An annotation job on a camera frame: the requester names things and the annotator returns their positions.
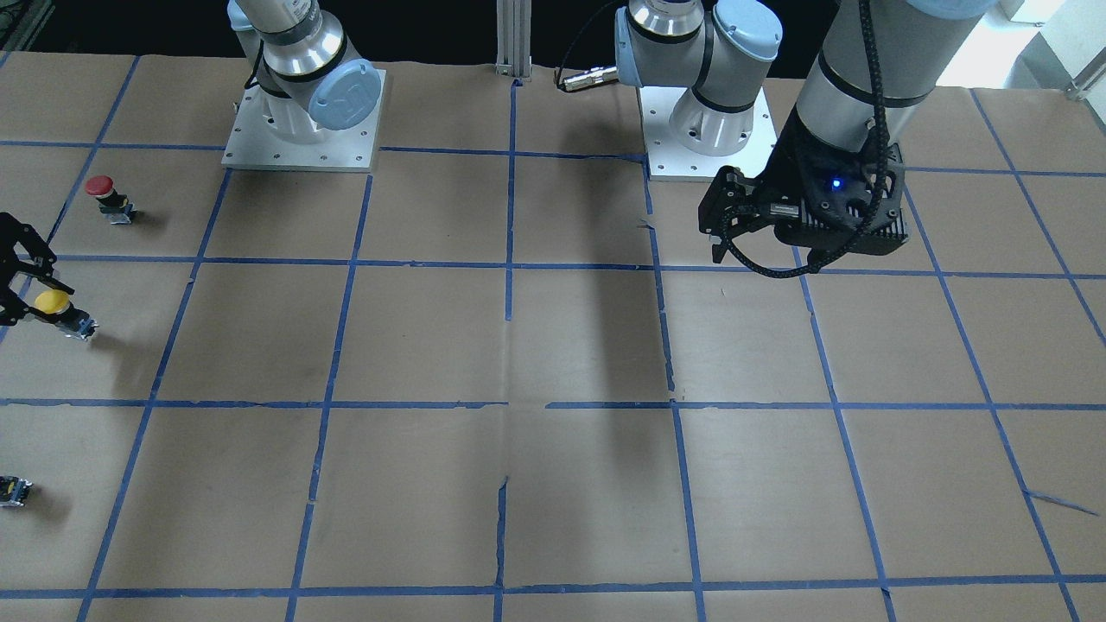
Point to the red push button switch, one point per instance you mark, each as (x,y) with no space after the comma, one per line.
(115,207)

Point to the brown paper table cover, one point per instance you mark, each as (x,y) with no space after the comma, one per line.
(500,379)

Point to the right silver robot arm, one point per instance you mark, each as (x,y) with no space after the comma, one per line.
(311,104)

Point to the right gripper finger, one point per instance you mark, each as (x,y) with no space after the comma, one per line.
(23,250)
(15,309)

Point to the yellow push button switch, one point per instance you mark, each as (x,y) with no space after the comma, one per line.
(59,311)

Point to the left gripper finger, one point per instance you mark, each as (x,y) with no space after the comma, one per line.
(735,205)
(719,248)

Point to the aluminium frame post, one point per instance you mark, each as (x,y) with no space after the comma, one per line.
(513,32)

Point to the silver cable connector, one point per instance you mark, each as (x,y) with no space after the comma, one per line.
(596,77)

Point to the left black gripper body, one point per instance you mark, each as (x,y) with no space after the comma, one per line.
(785,168)

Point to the small black switch block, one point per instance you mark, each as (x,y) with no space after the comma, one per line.
(14,491)

